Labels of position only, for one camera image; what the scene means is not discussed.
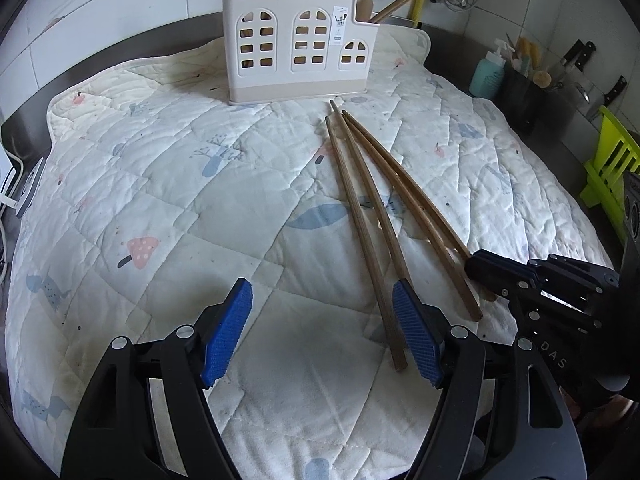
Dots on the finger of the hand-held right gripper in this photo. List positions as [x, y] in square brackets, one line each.
[500, 275]
[580, 272]

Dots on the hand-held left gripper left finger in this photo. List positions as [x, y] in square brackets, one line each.
[227, 330]

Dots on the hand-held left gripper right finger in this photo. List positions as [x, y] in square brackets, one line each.
[415, 335]

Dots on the cream plastic utensil holder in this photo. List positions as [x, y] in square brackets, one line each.
[300, 92]

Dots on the green plastic rack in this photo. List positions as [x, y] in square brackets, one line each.
[612, 170]

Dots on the white quilted printed mat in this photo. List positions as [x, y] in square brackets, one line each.
[175, 200]

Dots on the black utensil container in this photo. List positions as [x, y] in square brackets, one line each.
[525, 105]

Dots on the teal soap bottle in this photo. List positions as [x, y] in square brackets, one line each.
[487, 77]

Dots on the yellow brush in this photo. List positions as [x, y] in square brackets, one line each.
[529, 55]

